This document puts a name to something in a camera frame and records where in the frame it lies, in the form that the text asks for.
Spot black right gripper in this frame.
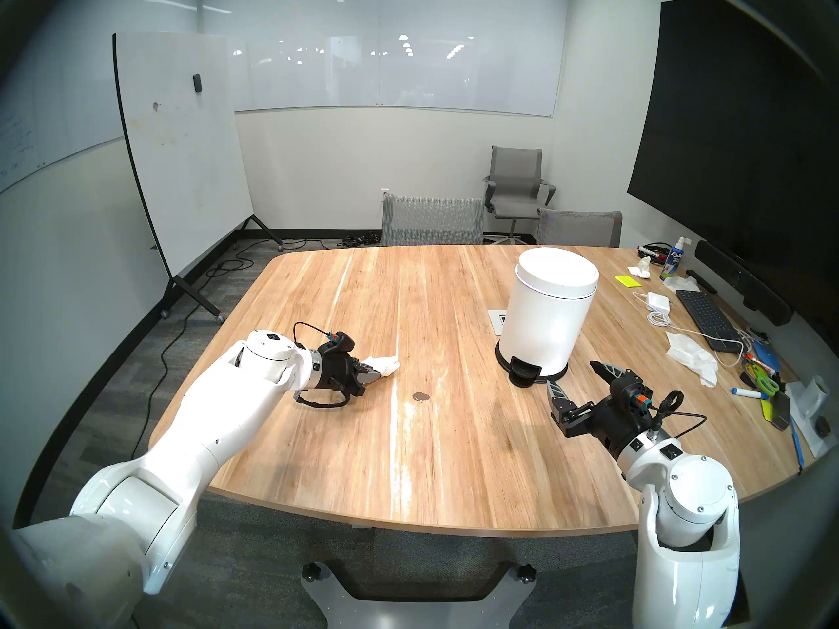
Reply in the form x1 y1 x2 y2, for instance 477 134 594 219
546 359 656 461

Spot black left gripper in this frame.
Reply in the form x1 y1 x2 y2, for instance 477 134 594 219
318 353 384 399

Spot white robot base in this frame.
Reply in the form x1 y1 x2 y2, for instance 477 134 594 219
300 559 537 629

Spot large crumpled white tissue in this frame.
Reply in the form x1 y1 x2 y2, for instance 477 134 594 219
665 331 720 388

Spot white pedal trash can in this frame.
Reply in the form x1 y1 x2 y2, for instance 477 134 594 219
495 246 600 389

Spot black keyboard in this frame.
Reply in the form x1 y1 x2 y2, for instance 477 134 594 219
675 289 745 354

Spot whiteboard cleaner spray bottle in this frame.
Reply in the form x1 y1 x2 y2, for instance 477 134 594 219
660 236 692 281

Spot grey fabric-back chair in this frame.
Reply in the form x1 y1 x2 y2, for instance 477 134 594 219
536 208 623 248

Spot grey mesh-back chair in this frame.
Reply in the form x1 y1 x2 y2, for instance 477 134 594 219
381 192 486 246

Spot black video soundbar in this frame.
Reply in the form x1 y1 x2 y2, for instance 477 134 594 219
693 240 794 327

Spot black and yellow block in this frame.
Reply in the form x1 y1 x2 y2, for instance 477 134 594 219
760 392 792 432

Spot grey swivel office chair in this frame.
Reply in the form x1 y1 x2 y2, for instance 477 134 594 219
483 145 556 245

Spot white mug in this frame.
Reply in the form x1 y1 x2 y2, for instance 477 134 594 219
805 375 832 420

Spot rolling whiteboard on stand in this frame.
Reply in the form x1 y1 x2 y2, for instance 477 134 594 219
113 33 286 324

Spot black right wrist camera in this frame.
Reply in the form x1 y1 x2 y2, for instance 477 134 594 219
610 370 654 413

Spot black left gripper loop cable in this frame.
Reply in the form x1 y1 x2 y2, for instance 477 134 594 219
295 389 352 410

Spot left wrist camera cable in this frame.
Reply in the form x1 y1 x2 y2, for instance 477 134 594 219
292 321 335 348

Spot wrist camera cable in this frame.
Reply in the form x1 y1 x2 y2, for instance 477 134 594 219
649 389 709 438
292 321 335 348

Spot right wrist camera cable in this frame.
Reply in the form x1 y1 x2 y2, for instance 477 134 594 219
649 389 709 438

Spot white charger cable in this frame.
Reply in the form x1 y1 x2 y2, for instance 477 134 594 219
633 291 754 368

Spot long black power cable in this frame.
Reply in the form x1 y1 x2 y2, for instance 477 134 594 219
129 236 309 461

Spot green handled scissors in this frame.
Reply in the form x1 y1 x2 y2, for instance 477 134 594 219
744 361 781 399

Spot large black wall screen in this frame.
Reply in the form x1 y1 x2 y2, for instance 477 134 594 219
627 0 839 347

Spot glass wall board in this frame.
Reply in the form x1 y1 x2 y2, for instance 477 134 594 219
197 0 570 117

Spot wall whiteboard with handwriting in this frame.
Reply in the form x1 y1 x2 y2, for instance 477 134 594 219
0 45 125 195

